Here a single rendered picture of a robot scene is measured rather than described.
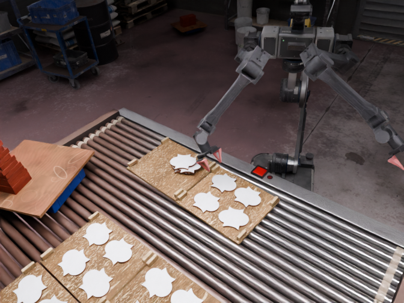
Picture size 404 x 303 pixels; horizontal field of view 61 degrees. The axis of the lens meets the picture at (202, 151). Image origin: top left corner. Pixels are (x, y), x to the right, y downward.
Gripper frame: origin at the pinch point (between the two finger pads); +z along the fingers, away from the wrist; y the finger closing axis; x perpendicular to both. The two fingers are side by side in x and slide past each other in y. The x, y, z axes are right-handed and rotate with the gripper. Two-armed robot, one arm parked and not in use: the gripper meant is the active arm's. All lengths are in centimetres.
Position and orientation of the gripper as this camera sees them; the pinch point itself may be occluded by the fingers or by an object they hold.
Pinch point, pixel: (214, 165)
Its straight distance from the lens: 180.1
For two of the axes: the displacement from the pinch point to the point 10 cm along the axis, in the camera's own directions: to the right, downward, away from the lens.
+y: 6.6, -4.7, 5.9
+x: -6.0, 1.6, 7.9
